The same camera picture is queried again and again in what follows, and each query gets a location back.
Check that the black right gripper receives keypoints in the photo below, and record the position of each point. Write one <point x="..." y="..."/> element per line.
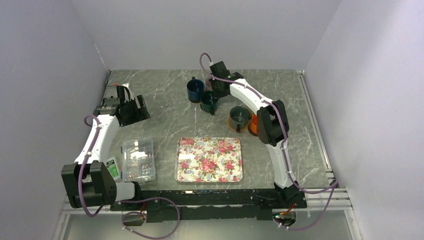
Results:
<point x="217" y="94"/>

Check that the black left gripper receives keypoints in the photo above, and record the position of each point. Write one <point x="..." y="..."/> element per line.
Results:
<point x="140" y="114"/>

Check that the dark green cup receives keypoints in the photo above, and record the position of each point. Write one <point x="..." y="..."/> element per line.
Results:
<point x="208" y="102"/>

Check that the dark blue cup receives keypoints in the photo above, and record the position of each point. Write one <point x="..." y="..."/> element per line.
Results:
<point x="195" y="88"/>

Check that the grey green cup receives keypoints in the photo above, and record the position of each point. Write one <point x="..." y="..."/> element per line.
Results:
<point x="239" y="114"/>

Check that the orange cup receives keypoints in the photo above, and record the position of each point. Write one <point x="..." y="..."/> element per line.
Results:
<point x="252" y="128"/>

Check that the lilac cup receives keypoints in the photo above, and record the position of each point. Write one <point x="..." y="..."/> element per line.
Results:
<point x="208" y="84"/>

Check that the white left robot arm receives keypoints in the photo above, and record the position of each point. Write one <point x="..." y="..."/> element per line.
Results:
<point x="87" y="181"/>

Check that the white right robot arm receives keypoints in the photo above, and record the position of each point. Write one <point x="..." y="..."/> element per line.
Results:
<point x="271" y="129"/>

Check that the clear plastic screw box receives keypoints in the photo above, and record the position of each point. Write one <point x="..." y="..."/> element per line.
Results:
<point x="138" y="160"/>

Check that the green white box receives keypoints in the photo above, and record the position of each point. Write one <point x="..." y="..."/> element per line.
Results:
<point x="114" y="169"/>

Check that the floral serving tray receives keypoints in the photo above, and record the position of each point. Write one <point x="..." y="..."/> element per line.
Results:
<point x="208" y="160"/>

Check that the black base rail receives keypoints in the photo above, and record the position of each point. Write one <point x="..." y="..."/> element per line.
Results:
<point x="169" y="205"/>

